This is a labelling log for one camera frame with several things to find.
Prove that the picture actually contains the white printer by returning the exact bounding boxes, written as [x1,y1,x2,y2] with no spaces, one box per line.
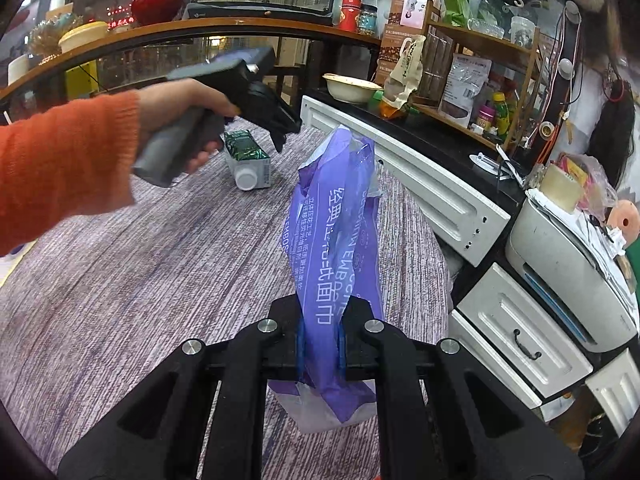
[506,188,639,353]

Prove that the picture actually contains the glass jar blue contents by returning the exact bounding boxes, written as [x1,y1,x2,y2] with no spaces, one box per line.
[358,3,378,37]

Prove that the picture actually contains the dark wooden railing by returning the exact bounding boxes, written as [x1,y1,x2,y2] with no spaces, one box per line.
[1,16,381,120]

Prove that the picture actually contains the red tin can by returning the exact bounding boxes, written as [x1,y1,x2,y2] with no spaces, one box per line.
[337,0,362,32]

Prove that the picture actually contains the white drawer cabinet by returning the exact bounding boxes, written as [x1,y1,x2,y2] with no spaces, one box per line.
[302,91,639,434]

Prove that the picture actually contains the cream ceramic bowl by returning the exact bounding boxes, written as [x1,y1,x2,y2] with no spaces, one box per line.
[323,73,382,104]

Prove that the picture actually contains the left hand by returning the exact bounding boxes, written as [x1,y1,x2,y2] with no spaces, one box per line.
[136,79,240,158]

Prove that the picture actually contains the beige paper snack bag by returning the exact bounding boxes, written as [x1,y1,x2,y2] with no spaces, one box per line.
[381,35,426,110]

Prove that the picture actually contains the orange sleeve left forearm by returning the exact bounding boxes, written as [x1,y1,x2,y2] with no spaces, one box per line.
[0,91,140,255]

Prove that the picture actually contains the purple tissue pack wrapper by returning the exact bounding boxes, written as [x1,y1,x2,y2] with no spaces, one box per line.
[269,125,384,434]

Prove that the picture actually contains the wooden shelf rack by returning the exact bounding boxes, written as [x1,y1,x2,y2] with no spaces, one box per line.
[413,0,542,151]

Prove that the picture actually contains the green white milk carton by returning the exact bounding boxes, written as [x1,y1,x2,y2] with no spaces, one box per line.
[224,130,271,192]

